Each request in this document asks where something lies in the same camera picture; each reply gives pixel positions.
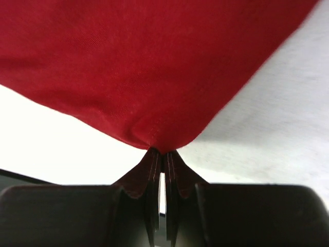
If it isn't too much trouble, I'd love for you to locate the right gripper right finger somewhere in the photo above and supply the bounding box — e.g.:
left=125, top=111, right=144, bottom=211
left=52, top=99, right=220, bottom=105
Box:
left=161, top=150, right=329, bottom=247

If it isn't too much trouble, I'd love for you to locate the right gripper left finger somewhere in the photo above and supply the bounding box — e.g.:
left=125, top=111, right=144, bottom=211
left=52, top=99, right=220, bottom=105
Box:
left=0, top=147, right=163, bottom=247

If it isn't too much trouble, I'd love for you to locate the red t-shirt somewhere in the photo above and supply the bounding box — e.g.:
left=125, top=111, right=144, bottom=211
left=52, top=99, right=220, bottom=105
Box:
left=0, top=0, right=322, bottom=155

